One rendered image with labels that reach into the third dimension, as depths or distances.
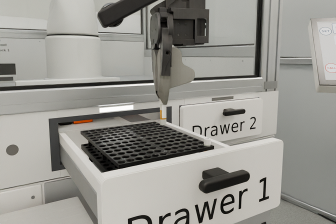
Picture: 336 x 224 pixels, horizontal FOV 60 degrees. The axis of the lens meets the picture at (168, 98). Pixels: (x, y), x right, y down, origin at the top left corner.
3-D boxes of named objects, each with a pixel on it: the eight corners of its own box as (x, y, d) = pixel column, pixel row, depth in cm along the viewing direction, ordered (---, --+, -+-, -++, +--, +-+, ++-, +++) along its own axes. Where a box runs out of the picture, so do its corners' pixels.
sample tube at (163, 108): (165, 123, 50) (165, 97, 49) (167, 125, 49) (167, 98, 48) (158, 124, 50) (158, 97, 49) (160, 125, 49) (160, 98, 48)
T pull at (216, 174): (250, 181, 37) (251, 171, 37) (203, 195, 33) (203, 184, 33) (231, 171, 40) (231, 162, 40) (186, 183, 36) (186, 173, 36)
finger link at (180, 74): (197, 105, 46) (197, 46, 46) (161, 107, 45) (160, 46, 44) (191, 103, 49) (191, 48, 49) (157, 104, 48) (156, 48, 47)
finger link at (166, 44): (173, 75, 44) (172, 15, 43) (163, 76, 43) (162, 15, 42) (165, 75, 48) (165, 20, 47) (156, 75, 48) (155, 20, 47)
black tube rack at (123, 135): (213, 180, 52) (214, 145, 51) (120, 206, 43) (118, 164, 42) (154, 147, 71) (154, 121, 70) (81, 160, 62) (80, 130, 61)
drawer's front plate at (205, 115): (261, 133, 90) (263, 98, 88) (183, 148, 75) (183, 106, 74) (257, 132, 91) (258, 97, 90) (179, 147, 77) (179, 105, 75)
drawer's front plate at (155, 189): (280, 206, 47) (284, 139, 45) (104, 274, 32) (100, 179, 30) (271, 201, 48) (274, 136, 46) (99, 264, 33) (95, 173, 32)
